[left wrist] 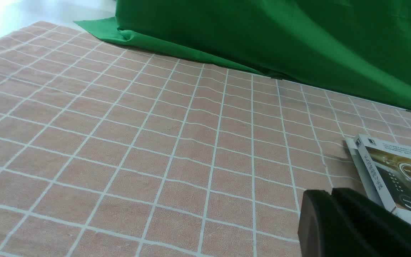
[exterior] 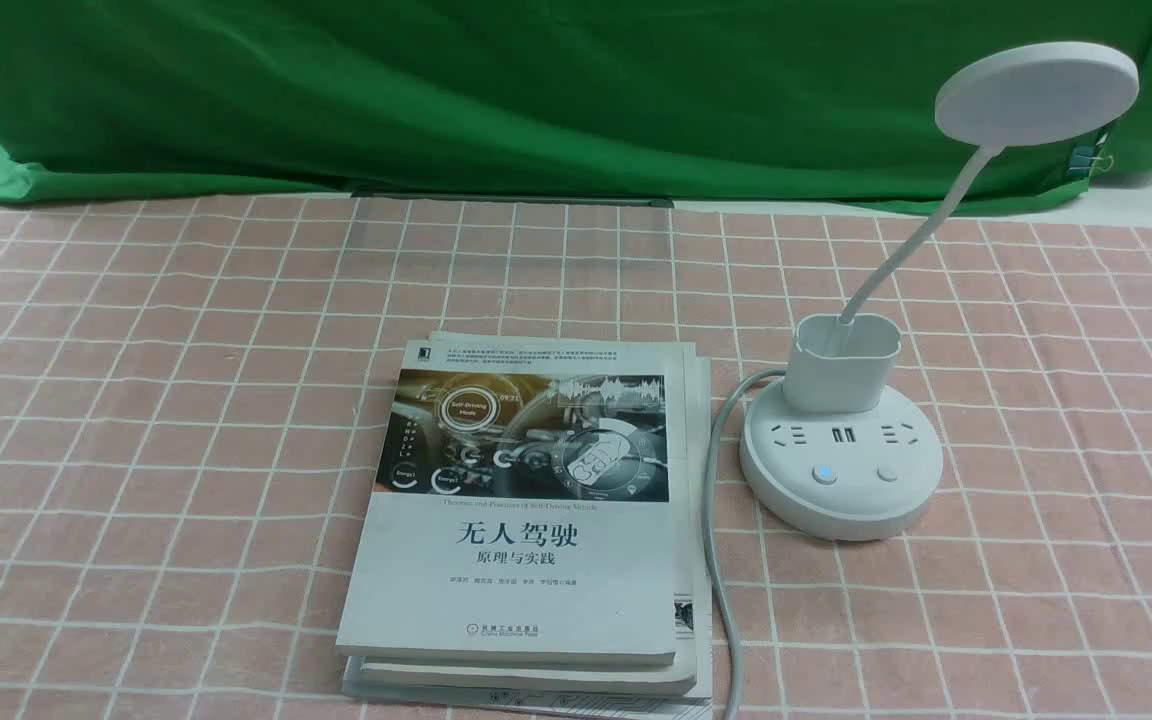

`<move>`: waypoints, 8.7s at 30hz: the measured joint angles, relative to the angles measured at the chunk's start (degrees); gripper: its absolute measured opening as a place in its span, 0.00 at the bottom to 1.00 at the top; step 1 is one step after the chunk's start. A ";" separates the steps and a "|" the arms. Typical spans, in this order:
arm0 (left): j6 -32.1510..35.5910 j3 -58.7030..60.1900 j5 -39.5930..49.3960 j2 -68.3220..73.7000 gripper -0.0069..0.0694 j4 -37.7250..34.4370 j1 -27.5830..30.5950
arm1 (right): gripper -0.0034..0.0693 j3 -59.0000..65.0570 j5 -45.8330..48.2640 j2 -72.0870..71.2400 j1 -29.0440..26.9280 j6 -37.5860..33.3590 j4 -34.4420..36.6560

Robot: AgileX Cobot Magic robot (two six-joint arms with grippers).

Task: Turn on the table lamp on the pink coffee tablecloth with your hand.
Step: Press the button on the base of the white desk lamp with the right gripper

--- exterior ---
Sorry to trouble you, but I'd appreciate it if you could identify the white desk lamp with socket base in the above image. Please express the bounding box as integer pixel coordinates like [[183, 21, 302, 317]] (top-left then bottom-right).
[[740, 41, 1140, 541]]

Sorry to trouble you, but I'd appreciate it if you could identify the top grey self-driving book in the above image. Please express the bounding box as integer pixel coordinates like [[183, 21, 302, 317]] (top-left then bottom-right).
[[336, 340, 689, 668]]

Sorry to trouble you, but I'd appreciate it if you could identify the bottom white book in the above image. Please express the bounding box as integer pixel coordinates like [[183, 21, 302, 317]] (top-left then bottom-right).
[[342, 331, 714, 720]]

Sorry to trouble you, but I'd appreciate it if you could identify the pink checked tablecloth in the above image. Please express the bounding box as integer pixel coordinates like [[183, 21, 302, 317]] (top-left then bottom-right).
[[0, 196, 1152, 719]]

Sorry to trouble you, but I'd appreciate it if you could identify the blue binder clip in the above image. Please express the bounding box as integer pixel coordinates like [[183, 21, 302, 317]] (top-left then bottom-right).
[[1066, 135, 1115, 181]]

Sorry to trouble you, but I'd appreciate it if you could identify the green backdrop cloth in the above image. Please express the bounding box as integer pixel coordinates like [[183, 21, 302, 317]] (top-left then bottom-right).
[[0, 1, 1152, 214]]

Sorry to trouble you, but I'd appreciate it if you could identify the white power cable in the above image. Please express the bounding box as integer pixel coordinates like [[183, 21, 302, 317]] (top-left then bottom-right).
[[702, 367, 788, 720]]

